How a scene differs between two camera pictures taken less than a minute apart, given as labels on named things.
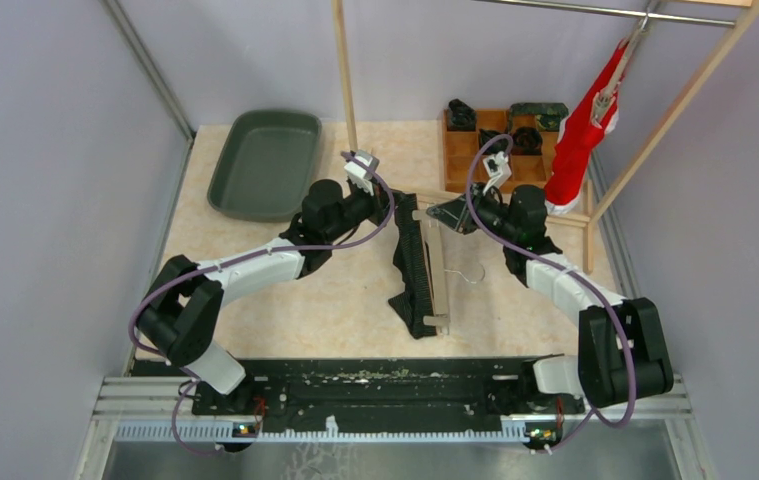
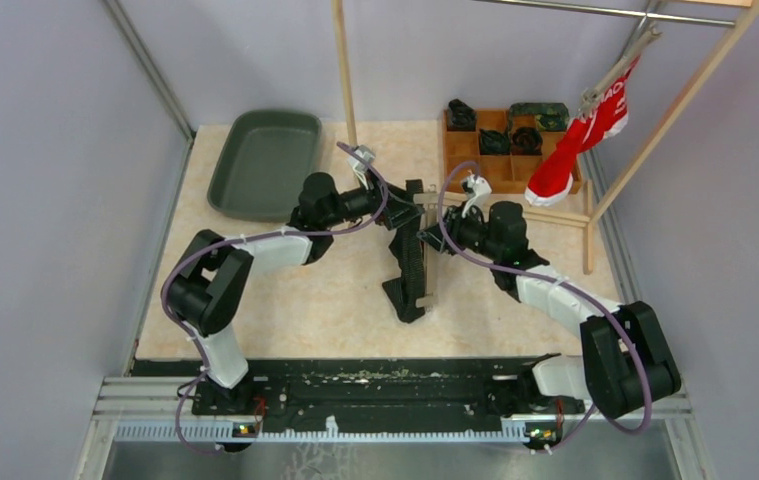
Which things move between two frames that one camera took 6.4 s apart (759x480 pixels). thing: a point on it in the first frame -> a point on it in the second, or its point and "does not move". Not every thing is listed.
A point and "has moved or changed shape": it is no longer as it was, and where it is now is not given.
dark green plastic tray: (267, 164) does not move
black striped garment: (413, 301) has moved or changed shape
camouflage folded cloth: (549, 115) does not move
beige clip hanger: (605, 99) -> (620, 67)
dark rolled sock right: (527, 141) does not move
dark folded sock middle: (487, 135) does not move
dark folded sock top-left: (461, 116) does not move
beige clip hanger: (434, 247) -> (427, 203)
